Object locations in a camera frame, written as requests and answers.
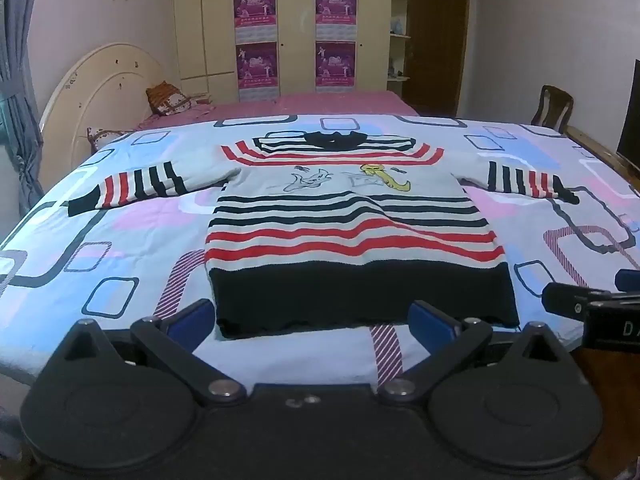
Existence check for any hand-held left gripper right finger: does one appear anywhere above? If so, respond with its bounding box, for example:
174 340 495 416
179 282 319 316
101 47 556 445
378 301 573 407

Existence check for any striped cartoon knit sweater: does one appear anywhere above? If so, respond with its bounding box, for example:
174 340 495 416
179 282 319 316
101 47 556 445
67 130 581 341

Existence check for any cream corner shelf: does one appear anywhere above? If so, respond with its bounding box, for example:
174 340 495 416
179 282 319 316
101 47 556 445
387 0 414 93

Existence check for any purple wall poster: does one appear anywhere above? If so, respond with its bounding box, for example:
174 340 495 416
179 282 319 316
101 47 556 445
236 41 279 103
315 0 357 41
233 0 277 43
315 41 356 92

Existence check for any floral patterned pillow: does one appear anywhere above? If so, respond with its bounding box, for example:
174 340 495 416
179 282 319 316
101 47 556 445
86 126 133 156

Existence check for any pink bed sheet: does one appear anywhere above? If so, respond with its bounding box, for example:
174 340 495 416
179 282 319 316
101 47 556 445
132 91 420 133

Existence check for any black screen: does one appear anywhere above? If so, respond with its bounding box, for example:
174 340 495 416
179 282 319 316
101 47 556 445
616 59 640 181

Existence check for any wooden bed frame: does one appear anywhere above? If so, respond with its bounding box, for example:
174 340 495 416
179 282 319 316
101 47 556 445
565 124 640 191

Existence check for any dark wooden chair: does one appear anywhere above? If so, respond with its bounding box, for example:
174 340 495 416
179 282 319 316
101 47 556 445
530 85 574 133

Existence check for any dark wooden door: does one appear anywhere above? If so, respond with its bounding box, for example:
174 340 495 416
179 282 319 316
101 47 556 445
402 0 471 117

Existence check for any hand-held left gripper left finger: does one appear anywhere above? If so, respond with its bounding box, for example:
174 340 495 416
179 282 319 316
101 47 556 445
50 299 247 408

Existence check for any printed bed sheet with rectangles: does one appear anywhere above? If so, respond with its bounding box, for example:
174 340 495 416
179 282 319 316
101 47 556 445
0 114 640 381

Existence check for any brown patterned pillow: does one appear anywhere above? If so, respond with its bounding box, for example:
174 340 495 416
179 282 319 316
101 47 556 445
146 81 198 117

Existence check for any cream wardrobe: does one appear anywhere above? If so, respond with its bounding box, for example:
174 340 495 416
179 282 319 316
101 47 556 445
172 0 393 106

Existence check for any cream curved headboard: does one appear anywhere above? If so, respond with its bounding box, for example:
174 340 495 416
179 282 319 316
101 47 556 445
39 42 168 171

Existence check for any grey curtain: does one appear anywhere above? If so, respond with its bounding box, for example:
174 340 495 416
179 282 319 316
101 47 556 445
0 0 47 241

